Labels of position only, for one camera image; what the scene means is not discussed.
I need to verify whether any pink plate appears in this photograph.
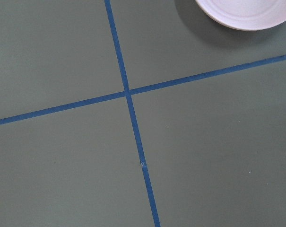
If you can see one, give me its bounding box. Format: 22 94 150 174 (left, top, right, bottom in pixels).
196 0 286 31

